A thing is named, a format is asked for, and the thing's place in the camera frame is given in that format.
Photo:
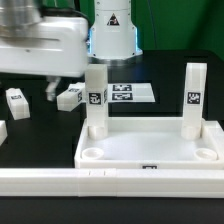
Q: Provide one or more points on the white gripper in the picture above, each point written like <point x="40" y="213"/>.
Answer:
<point x="42" y="41"/>

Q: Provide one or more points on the white desk top tray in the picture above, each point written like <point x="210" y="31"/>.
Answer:
<point x="152" y="143"/>

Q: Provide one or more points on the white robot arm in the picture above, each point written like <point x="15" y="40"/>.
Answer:
<point x="112" y="36"/>

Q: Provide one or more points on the fiducial marker sheet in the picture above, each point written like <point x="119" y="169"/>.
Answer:
<point x="130" y="92"/>

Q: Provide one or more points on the white front fence rail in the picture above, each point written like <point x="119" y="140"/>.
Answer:
<point x="112" y="182"/>

